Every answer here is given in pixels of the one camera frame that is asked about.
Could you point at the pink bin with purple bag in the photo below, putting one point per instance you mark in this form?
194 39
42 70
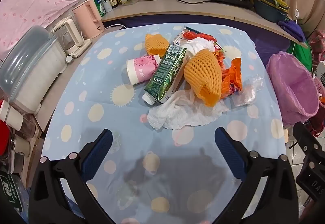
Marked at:
292 87

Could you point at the white crumpled tissue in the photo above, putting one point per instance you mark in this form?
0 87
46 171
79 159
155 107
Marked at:
199 45

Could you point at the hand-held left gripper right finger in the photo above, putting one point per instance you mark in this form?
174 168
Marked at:
228 153

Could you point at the pink paper cup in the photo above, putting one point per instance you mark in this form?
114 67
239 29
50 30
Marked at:
141 69

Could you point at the red snack wrapper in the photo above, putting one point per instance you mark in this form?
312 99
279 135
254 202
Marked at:
195 33

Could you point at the pink electric kettle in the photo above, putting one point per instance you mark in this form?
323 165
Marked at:
87 17

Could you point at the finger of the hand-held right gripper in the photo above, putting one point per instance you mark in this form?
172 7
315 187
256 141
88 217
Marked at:
306 141

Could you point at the green bag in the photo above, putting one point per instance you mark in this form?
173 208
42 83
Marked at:
302 56

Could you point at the orange snack wrapper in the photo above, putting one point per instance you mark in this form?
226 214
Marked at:
232 78

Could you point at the white paper towel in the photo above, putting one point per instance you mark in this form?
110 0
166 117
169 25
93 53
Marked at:
188 115

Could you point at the green milk carton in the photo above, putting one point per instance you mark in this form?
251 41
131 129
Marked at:
167 71

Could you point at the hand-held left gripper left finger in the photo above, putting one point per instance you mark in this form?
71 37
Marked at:
97 155

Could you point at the white power plug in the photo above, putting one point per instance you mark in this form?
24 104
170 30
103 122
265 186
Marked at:
69 59

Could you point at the white lidded storage box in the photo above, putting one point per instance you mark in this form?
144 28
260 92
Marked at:
33 69

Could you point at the blue dotted tablecloth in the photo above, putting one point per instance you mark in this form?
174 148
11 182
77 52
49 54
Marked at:
101 92

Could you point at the stack of plastic basins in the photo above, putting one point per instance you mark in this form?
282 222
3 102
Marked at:
269 9

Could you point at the small orange foam fruit net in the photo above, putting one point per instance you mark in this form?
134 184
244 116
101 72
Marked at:
155 45

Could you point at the wooden counter board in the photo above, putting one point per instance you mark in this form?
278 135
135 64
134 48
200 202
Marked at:
177 7

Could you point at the white stacked cups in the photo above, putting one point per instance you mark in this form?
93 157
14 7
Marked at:
10 115

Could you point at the pink plastic basket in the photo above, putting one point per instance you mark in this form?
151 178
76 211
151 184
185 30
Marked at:
320 89

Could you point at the clear plastic bag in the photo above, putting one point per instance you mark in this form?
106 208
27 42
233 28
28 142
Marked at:
247 92

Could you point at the pink pineapple print cloth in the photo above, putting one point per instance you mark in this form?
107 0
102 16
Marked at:
318 41

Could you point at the purple cloth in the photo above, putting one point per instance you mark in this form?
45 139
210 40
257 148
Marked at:
292 30

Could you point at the large orange foam fruit net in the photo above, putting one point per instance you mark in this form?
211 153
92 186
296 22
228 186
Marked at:
201 74

